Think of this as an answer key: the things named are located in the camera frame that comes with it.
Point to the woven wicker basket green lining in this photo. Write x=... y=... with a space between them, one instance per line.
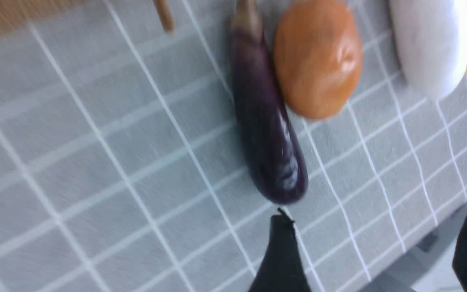
x=15 y=13

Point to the white radish with leaves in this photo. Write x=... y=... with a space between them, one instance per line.
x=431 y=43

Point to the grey checkered tablecloth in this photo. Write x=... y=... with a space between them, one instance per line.
x=121 y=168

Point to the brown potato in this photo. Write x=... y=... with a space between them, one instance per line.
x=318 y=57

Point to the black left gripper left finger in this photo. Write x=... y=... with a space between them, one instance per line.
x=281 y=269

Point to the purple eggplant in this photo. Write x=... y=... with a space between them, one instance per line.
x=270 y=146

